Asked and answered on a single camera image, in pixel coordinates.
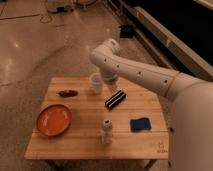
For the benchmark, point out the translucent plastic cup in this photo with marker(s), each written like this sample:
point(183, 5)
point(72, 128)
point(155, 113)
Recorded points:
point(96, 83)

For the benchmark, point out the blue sponge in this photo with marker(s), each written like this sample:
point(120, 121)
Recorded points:
point(137, 125)

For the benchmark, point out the black box on floor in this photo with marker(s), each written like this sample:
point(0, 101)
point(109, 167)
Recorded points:
point(127, 31)

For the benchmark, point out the grey equipment base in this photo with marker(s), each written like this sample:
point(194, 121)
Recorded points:
point(54, 6)

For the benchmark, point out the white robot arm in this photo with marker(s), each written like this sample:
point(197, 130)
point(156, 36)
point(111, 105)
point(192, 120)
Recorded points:
point(191, 126)

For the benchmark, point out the black white striped block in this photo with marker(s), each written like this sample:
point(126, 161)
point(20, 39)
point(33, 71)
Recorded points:
point(115, 99)

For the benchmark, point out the white salt shaker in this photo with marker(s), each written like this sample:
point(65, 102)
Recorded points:
point(106, 131)

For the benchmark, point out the wooden folding table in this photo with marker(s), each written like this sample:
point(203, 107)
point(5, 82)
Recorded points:
point(82, 140)

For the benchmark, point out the long wall rail ledge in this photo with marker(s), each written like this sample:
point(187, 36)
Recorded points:
point(181, 29)

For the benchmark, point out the orange plate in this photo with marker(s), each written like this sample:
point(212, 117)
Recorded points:
point(54, 120)

